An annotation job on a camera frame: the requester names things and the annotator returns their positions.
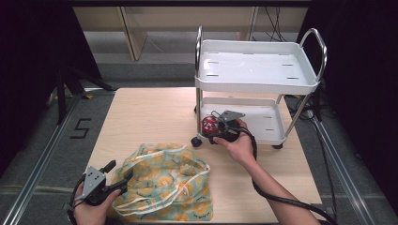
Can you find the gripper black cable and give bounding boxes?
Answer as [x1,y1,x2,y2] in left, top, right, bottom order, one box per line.
[66,174,88,225]
[236,126,338,225]

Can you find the black metal stand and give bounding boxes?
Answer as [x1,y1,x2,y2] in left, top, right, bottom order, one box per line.
[55,65,117,127]

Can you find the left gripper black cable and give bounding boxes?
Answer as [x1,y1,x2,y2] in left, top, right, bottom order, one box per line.
[66,174,88,225]

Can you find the metal floor rail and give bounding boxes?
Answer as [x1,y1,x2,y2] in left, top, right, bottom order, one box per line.
[0,93,83,225]
[308,114,377,225]

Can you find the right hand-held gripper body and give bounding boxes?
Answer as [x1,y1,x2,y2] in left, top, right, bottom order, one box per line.
[211,109,247,145]

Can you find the wooden shelf unit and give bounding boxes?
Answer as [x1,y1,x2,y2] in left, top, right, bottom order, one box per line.
[72,6,310,63]

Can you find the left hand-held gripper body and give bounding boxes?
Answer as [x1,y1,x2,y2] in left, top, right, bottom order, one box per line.
[81,166,124,207]

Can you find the black floor cables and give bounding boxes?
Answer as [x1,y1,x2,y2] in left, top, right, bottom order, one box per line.
[283,79,339,218]

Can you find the red can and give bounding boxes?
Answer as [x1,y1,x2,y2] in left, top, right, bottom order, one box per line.
[201,115,221,139]

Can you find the person's left hand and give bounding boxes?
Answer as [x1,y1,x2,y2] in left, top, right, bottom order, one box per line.
[72,182,122,225]

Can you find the green yellow patterned cloth bag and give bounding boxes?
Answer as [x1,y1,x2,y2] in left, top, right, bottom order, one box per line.
[111,142,215,222]

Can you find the white two-tier cart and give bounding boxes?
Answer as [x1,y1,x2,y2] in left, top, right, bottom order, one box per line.
[191,24,329,151]

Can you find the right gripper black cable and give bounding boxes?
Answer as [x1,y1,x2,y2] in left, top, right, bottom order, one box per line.
[236,126,338,225]

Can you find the person's right hand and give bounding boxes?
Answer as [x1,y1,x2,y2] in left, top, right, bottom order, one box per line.
[212,118,256,168]

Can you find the hanging black cables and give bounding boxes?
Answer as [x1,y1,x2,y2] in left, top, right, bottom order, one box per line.
[263,6,288,43]

